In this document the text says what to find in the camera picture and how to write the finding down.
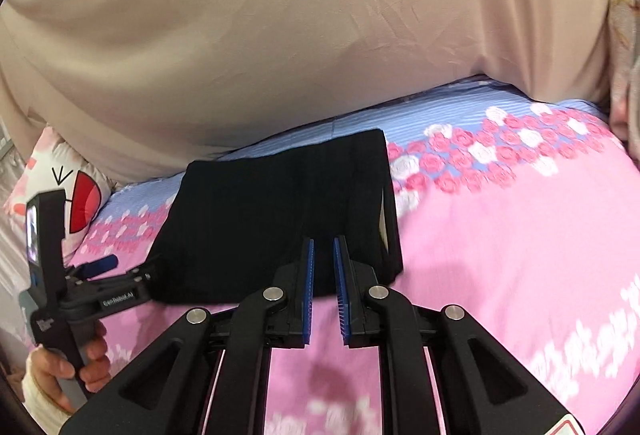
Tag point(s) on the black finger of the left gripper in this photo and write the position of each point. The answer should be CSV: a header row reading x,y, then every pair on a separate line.
x,y
95,268

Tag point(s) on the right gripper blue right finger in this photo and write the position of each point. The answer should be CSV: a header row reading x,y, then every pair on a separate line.
x,y
441,371

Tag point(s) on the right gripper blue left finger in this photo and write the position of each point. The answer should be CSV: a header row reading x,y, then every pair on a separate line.
x,y
208,373

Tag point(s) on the black pants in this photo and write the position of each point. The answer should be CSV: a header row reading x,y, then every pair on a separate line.
x,y
234,223

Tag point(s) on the person left hand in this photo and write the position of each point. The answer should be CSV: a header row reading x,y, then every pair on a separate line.
x,y
48,368

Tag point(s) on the silver satin curtain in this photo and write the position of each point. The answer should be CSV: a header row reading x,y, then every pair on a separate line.
x,y
14,271

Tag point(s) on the pink rose bedsheet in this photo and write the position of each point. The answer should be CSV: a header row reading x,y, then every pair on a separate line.
x,y
526,215

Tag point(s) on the beige duvet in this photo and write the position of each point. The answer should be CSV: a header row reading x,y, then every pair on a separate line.
x,y
141,88

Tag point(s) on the floral pastel blanket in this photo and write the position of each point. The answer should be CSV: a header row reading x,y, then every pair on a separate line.
x,y
623,29

